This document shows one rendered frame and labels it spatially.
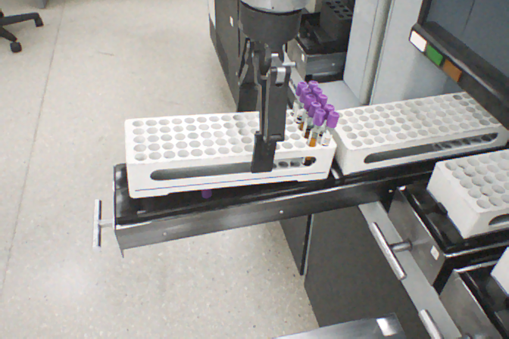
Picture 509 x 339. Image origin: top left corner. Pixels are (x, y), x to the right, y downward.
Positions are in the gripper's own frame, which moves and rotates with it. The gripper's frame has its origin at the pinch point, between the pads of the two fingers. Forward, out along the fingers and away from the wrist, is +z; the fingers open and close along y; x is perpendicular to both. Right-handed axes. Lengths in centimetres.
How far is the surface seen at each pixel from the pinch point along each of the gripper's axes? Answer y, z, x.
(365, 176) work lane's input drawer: 5.5, 5.3, 17.3
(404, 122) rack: 0.1, -0.7, 25.3
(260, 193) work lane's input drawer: 5.5, 6.6, 0.4
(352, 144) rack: 3.6, 0.1, 14.5
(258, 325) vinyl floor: -14, 87, 15
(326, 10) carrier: -42, -2, 28
